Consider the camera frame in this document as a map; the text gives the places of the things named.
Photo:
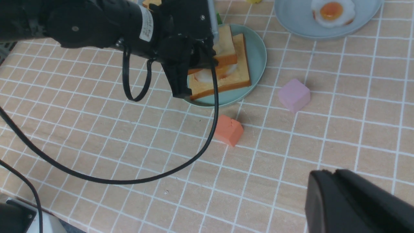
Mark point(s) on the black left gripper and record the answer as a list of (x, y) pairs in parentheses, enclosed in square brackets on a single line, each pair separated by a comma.
[(189, 30)]

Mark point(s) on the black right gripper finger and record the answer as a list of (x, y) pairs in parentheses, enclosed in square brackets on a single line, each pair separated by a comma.
[(344, 202)]

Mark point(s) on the fried egg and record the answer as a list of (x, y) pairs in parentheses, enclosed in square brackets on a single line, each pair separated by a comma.
[(333, 13), (205, 75)]

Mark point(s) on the toast slice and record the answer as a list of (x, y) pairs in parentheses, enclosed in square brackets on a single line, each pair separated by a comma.
[(225, 49), (147, 3), (238, 79)]

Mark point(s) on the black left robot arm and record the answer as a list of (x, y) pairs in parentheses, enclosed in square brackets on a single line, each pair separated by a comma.
[(117, 24)]

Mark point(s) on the green cube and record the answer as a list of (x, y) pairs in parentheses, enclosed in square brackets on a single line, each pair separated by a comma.
[(218, 18)]

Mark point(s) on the green round plate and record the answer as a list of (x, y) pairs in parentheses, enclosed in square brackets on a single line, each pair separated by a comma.
[(256, 58)]

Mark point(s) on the orange-red cube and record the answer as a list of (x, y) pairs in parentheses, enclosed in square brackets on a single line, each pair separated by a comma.
[(228, 130)]

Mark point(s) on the yellow cube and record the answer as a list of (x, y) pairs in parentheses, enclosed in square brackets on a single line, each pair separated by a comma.
[(253, 1)]

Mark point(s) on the pink cube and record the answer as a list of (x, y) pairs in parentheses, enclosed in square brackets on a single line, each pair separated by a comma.
[(294, 95)]

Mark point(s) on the grey-blue plate with eggs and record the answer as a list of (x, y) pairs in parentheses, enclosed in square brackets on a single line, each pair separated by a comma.
[(303, 17)]

